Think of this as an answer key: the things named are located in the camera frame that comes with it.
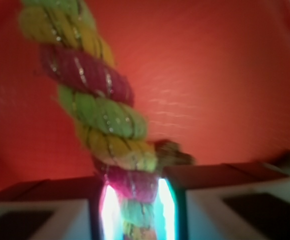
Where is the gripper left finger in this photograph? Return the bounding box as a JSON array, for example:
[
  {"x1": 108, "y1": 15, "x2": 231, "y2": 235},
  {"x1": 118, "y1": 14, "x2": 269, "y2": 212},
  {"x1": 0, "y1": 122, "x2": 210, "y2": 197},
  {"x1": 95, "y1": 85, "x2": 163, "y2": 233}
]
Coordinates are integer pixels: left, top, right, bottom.
[{"x1": 0, "y1": 176, "x2": 104, "y2": 240}]

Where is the multicolored twisted rope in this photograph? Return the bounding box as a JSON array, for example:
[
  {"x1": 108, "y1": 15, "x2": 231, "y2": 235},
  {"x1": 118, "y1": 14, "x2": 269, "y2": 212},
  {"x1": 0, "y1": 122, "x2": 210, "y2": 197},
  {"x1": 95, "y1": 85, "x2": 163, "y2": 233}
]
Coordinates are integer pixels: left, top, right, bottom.
[{"x1": 18, "y1": 0, "x2": 161, "y2": 240}]

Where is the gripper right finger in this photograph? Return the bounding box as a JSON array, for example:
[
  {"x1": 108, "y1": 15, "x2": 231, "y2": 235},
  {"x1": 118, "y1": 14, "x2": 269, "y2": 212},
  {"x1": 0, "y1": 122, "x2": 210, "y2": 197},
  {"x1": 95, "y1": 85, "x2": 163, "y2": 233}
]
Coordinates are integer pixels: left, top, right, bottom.
[{"x1": 159, "y1": 150, "x2": 290, "y2": 240}]

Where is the brown rock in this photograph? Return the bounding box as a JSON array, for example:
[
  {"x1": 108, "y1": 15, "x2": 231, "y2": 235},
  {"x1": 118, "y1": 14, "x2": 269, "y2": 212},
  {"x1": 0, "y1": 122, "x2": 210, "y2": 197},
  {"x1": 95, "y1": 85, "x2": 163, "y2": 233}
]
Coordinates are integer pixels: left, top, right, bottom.
[{"x1": 154, "y1": 139, "x2": 195, "y2": 168}]

